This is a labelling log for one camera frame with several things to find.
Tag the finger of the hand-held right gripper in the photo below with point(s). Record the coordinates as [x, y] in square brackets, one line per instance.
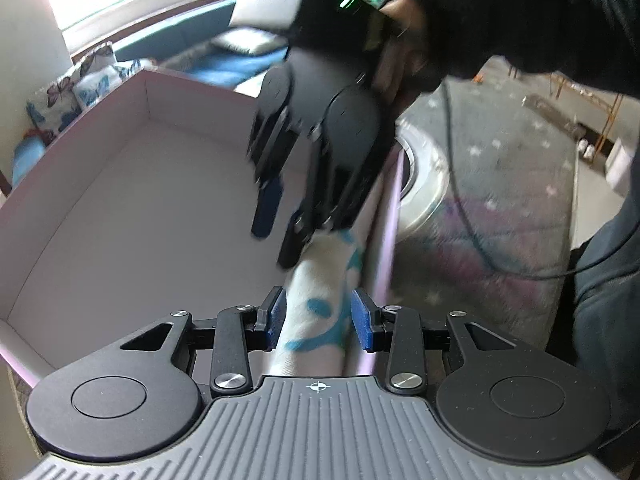
[265, 210]
[330, 200]

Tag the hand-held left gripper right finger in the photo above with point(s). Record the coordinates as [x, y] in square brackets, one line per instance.
[362, 320]

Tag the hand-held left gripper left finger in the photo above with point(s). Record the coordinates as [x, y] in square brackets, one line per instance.
[274, 320]

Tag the cream shopping bag blue print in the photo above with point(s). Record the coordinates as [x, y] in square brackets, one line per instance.
[320, 305]

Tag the pink cardboard box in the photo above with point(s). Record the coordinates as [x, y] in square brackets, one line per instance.
[130, 200]

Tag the person's right forearm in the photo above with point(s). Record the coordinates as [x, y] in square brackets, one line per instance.
[525, 15]

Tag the person's right hand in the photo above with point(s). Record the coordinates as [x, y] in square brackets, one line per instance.
[412, 55]

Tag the plain white cushion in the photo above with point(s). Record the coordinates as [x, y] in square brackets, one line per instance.
[245, 40]

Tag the round black induction cooktop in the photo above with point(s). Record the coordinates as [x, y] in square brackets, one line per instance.
[422, 180]

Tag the blue sofa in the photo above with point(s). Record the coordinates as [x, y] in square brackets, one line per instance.
[200, 55]

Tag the butterfly print cushion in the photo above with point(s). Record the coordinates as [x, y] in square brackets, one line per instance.
[60, 95]
[115, 77]

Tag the blue padded stool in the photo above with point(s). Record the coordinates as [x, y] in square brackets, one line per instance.
[27, 160]

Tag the person's dark clothing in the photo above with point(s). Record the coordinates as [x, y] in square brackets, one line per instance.
[607, 320]

